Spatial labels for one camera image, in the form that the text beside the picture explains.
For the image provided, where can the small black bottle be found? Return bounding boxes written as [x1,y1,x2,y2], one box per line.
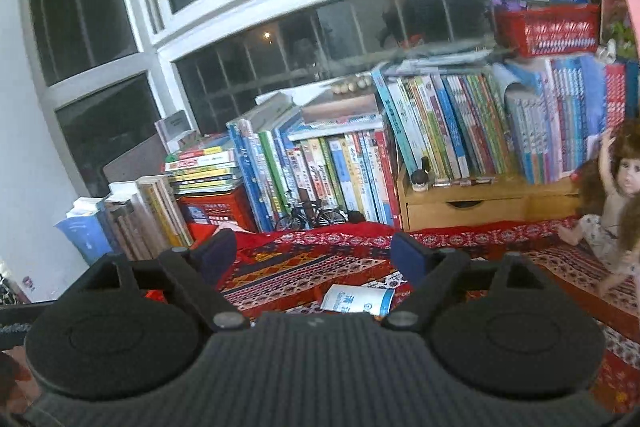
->
[410,156,432,192]

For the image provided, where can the brown haired doll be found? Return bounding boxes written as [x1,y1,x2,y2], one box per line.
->
[558,118,639,297]

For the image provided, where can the right row upright books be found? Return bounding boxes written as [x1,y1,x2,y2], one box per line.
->
[371,53,639,185]

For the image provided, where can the left row upright books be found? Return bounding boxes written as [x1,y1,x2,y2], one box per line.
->
[56,174,194,265]

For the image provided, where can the row upright books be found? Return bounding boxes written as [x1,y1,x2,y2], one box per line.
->
[56,174,194,265]
[227,91,401,232]
[371,53,639,185]

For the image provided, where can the red basket on books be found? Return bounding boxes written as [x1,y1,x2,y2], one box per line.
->
[495,4,600,58]

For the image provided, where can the red plastic crate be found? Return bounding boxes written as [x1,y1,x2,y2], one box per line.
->
[177,185,258,232]

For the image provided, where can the person left hand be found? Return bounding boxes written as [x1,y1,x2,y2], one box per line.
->
[1,346,41,414]

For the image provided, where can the stack of flat books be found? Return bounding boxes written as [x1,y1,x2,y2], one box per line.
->
[163,133,243,196]

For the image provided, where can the white blue tissue pack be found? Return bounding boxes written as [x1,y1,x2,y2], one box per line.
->
[320,284,395,317]

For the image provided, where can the red patterned tablecloth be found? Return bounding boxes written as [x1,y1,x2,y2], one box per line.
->
[217,220,639,413]

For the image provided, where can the miniature black bicycle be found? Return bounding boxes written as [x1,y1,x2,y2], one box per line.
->
[274,191,347,232]

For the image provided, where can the wooden drawer shelf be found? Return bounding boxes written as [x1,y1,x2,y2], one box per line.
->
[397,170,579,232]

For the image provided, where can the middle row upright books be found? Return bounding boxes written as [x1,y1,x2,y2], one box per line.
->
[227,91,401,232]

